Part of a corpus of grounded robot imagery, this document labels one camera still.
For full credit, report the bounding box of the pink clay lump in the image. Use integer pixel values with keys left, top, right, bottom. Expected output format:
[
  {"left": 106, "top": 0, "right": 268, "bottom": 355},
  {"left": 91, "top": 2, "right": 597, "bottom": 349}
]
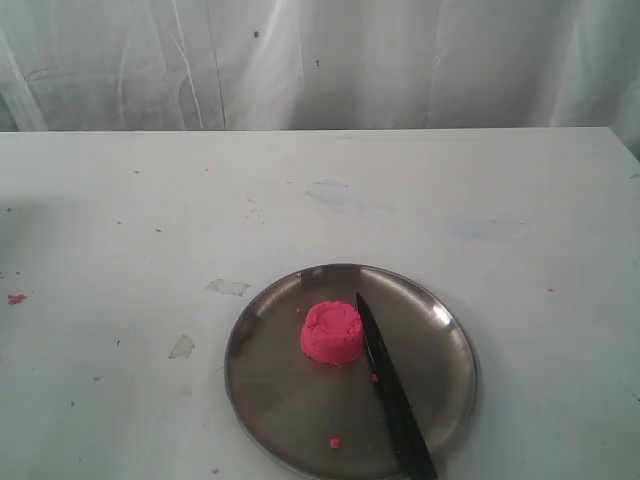
[{"left": 300, "top": 301, "right": 364, "bottom": 366}]

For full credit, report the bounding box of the black knife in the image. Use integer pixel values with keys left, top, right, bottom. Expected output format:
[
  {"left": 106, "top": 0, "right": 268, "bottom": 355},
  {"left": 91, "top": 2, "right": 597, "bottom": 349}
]
[{"left": 355, "top": 292, "right": 439, "bottom": 479}]

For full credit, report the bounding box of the clear tape piece upper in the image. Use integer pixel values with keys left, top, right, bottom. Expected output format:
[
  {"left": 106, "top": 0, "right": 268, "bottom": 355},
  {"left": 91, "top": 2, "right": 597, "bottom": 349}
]
[{"left": 204, "top": 278, "right": 250, "bottom": 297}]

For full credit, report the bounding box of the clear tape piece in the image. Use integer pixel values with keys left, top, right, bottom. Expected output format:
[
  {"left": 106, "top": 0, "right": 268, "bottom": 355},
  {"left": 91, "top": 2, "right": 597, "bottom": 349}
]
[
  {"left": 204, "top": 278, "right": 250, "bottom": 297},
  {"left": 168, "top": 335, "right": 195, "bottom": 359}
]

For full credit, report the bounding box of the round stainless steel plate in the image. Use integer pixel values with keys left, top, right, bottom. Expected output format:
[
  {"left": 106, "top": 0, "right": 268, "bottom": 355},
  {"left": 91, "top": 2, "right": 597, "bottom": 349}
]
[{"left": 225, "top": 264, "right": 477, "bottom": 479}]

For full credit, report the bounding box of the clear tape piece lower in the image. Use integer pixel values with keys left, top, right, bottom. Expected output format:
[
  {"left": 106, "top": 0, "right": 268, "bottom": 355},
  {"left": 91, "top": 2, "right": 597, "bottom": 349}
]
[{"left": 168, "top": 335, "right": 195, "bottom": 359}]

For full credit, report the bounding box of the white backdrop curtain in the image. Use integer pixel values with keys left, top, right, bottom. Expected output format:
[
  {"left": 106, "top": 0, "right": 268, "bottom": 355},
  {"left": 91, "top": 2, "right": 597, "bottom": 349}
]
[{"left": 1, "top": 1, "right": 639, "bottom": 143}]

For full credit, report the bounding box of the pink dough crumb on table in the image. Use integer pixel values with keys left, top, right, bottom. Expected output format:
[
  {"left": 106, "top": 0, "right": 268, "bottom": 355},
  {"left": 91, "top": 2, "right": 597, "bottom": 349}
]
[{"left": 8, "top": 294, "right": 27, "bottom": 305}]

